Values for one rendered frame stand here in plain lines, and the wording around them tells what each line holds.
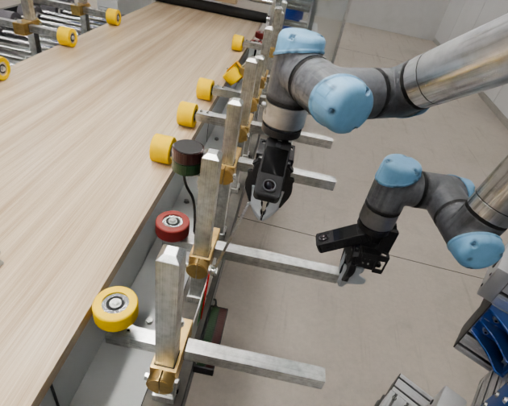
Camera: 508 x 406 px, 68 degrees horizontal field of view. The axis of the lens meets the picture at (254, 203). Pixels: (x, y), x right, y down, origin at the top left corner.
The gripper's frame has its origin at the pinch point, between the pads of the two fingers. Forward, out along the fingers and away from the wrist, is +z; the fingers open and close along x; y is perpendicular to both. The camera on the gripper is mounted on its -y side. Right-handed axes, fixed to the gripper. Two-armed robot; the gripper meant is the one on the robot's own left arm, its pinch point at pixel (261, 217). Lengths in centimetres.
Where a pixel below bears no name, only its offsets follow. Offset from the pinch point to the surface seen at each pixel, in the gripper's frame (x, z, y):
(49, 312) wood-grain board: 32.9, 12.0, -23.4
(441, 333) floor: -103, 102, 65
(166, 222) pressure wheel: 21.4, 11.7, 5.2
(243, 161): 7.6, 6.1, 30.1
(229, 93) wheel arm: 21, 7, 79
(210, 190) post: 11.0, -3.9, 0.2
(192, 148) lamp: 15.6, -11.7, 1.5
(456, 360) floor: -107, 102, 51
